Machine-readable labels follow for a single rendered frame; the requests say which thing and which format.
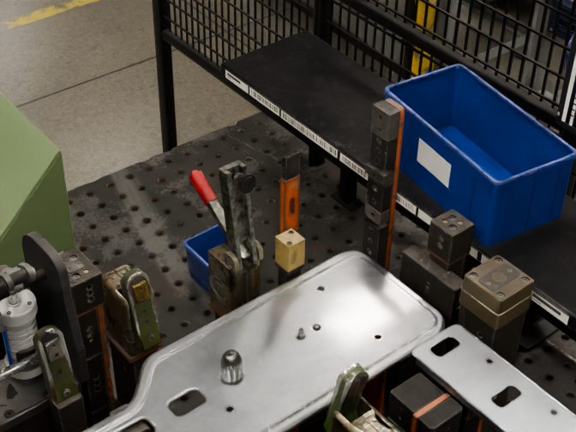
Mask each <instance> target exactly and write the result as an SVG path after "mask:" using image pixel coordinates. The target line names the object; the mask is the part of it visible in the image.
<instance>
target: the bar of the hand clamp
mask: <svg viewBox="0 0 576 432"><path fill-rule="evenodd" d="M219 180H220V188H221V194H222V201H223V208H224V214H225V226H226V233H227V239H228V246H229V251H230V252H232V253H233V254H234V255H235V256H236V258H237V260H238V263H239V271H238V272H242V270H243V264H242V256H241V250H240V242H242V241H243V242H244V245H245V247H246V249H248V250H249V251H250V257H249V258H248V259H247V260H248V261H250V262H251V263H252V264H256V263H258V260H257V253H256V245H255V231H254V223H253V216H252V208H251V200H250V193H249V192H251V191H252V190H253V189H254V187H255V184H256V180H255V177H254V176H253V175H251V174H249V173H248V172H247V166H246V165H245V164H244V163H242V162H241V161H239V160H236V161H234V162H232V163H230V164H228V165H222V166H221V167H220V168H219Z"/></svg>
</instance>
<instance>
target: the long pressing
mask: <svg viewBox="0 0 576 432"><path fill-rule="evenodd" d="M319 287H323V288H324V290H323V291H319V290H318V288H319ZM316 323H317V324H319V326H320V327H321V329H320V330H314V329H313V326H314V324H316ZM445 325H446V324H445V320H444V317H443V316H442V314H441V313H440V312H439V311H438V310H437V309H436V308H434V307H433V306H432V305H431V304H429V303H428V302H426V301H425V300H424V299H423V298H421V297H420V296H419V295H418V294H416V292H414V291H413V290H412V289H410V288H409V287H408V286H407V285H405V284H404V283H403V282H401V281H400V280H399V279H397V278H396V277H395V276H393V275H392V274H391V273H390V272H388V270H386V269H385V268H384V267H382V266H381V265H380V264H379V263H377V262H376V261H375V260H373V259H372V258H370V257H369V256H367V255H366V254H364V253H362V252H360V251H357V250H347V251H344V252H341V253H339V254H337V255H335V256H333V257H332V258H330V259H328V260H326V261H324V262H322V263H321V264H319V265H317V266H315V267H312V268H310V270H308V271H306V272H304V273H301V274H299V275H298V276H296V277H295V278H293V279H290V280H288V281H287V282H285V283H284V284H282V285H279V286H277V287H275V288H274V289H272V290H270V291H268V292H266V293H264V294H263V295H261V296H259V297H257V298H255V299H253V300H252V301H250V302H248V303H246V304H244V305H242V306H241V307H239V308H237V309H234V310H232V311H231V312H230V313H228V314H226V315H223V316H221V317H220V318H218V319H217V320H215V321H212V322H210V323H208V324H206V326H204V327H201V328H199V329H197V330H195V331H194V332H192V333H190V334H188V335H186V336H184V337H183V338H181V339H179V340H177V341H175V342H173V343H172V344H170V345H168V346H166V347H164V348H162V349H161V350H159V351H156V352H154V353H153V354H152V355H150V356H149V357H148V358H147V359H146V360H145V362H144V363H143V364H142V366H141V371H140V374H139V378H138V381H137V384H136V387H135V393H134V396H133V398H132V400H131V401H130V402H129V404H128V405H127V406H125V407H124V408H123V409H122V410H120V411H118V412H116V413H114V414H113V415H111V416H109V417H107V418H106V419H104V420H102V421H100V422H98V423H96V424H94V425H93V426H91V427H90V428H88V429H85V430H84V431H82V432H121V431H122V430H124V429H126V428H128V427H129V426H131V425H133V424H134V423H137V422H139V421H140V420H146V421H148V422H149V423H150V424H151V425H152V426H153V428H154V432H290V431H292V430H293V429H294V428H296V427H297V426H299V425H301V424H302V423H304V422H306V421H308V420H309V419H310V418H312V417H314V416H315V415H317V414H318V413H320V412H322V411H324V410H325V409H326V408H328V406H329V404H330V401H331V398H332V396H333V391H334V388H335V386H336V380H337V378H338V376H339V374H340V372H342V371H344V370H345V369H346V368H347V367H349V366H350V365H352V364H353V363H360V365H361V366H362V367H363V368H364V369H365V370H366V371H367V373H368V374H369V378H368V381H367V383H368V382H370V381H372V380H373V379H374V378H376V377H377V376H379V375H381V374H383V373H384V372H386V371H387V370H389V369H390V368H392V367H393V366H395V365H397V364H398V363H400V362H402V361H403V360H405V359H406V358H408V357H409V356H411V355H412V350H413V349H414V348H416V347H418V346H419V345H420V344H422V343H424V342H425V341H427V340H428V339H431V338H432V337H434V336H435V335H436V334H438V333H440V332H441V331H443V330H445ZM300 327H302V328H303V335H304V336H305V338H304V339H298V338H297V336H298V330H299V328H300ZM376 335H380V336H381V338H380V339H376V338H375V336H376ZM228 350H236V351H238V352H239V354H240V355H241V357H242V360H243V379H242V381H240V382H239V383H238V384H235V385H228V384H225V383H224V382H222V380H221V379H220V360H221V358H222V356H223V354H224V353H225V352H226V351H228ZM192 391H197V392H199V393H200V394H201V395H202V396H203V397H204V398H205V400H206V401H205V403H204V404H202V405H200V406H198V407H196V408H195V409H194V410H192V411H190V412H188V413H186V414H185V415H183V416H176V415H175V414H174V413H173V412H172V411H171V410H170V409H169V404H170V403H171V402H173V401H175V400H177V399H179V398H181V397H182V396H184V395H185V394H187V393H189V392H192ZM228 407H231V408H233V411H227V408H228Z"/></svg>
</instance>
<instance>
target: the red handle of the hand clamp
mask: <svg viewBox="0 0 576 432"><path fill-rule="evenodd" d="M190 175H191V176H190V177H189V179H190V181H191V182H192V184H193V185H194V187H195V189H196V191H197V193H198V194H199V196H200V198H201V199H202V201H203V202H204V204H205V206H207V207H208V208H209V210H210V212H211V213H212V215H213V216H214V218H215V220H216V222H217V223H218V225H219V227H220V229H221V230H222V232H223V233H224V235H225V237H226V239H227V233H226V226H225V214H224V210H223V208H222V206H220V204H219V202H218V197H217V196H216V194H215V193H214V192H213V189H212V188H211V186H210V184H209V183H208V181H207V180H206V178H205V176H204V175H203V173H202V171H198V170H194V171H192V172H190ZM227 240H228V239H227ZM240 250H241V256H242V261H245V260H247V259H248V258H249V257H250V251H249V250H248V249H246V247H245V245H244V244H243V242H240Z"/></svg>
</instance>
